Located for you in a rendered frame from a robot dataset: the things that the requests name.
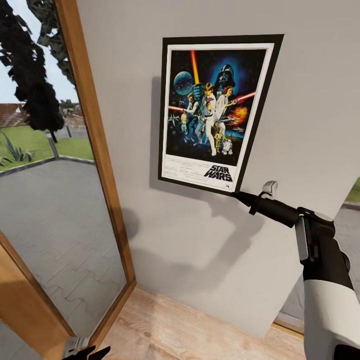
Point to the fixed window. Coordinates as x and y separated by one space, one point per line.
290 318

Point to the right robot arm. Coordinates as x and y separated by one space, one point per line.
331 307

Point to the poster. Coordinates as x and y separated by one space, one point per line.
213 91

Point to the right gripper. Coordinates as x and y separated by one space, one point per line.
268 207

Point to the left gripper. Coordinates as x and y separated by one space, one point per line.
82 354

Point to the door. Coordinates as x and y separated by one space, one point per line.
65 264

